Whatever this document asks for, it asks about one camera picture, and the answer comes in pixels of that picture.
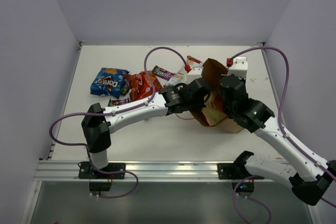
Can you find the brown paper bag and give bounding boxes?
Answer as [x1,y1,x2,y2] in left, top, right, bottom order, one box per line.
[191,58,243,134]

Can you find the red snack bag with barcode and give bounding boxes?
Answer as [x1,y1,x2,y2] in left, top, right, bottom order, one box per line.
[164,56,203,87]

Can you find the brown m&m's packet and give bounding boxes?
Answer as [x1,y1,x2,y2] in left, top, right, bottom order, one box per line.
[152,65,174,81]
[108,98,130,107]
[120,81,130,96]

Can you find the red white snack packet bottom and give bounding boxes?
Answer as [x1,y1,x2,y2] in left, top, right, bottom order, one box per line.
[124,71,163,102]

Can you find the brown M&M's packet front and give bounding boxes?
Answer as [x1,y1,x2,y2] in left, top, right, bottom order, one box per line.
[108,98,130,107]

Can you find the blue snack packet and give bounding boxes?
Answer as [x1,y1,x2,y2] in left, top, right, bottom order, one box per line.
[90,68,129,98]

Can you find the red and beige snack bag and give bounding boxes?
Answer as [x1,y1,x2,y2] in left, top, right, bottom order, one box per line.
[201,92,228,127]

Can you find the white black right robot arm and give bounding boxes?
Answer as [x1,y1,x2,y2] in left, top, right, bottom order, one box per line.
[219,75,335,206]

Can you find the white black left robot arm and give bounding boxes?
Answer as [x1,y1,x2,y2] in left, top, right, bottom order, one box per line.
[81,78,211,178]

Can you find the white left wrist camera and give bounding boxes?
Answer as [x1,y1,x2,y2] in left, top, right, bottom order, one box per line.
[186,67,203,84]

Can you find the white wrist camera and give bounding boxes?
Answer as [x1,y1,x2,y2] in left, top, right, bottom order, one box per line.
[226,57,248,80]
[186,67,203,84]

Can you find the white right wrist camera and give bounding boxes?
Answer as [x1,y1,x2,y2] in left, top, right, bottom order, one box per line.
[226,57,248,80]

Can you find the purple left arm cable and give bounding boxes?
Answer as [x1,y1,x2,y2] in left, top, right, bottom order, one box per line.
[49,47,190,146]

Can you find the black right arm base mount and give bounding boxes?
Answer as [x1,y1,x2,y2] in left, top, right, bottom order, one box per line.
[217,151,265,196]

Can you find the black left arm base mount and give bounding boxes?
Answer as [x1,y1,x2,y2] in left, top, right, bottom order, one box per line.
[78,162,125,195]

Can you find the aluminium front rail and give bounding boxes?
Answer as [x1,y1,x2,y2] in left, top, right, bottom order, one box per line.
[34,161,232,182]

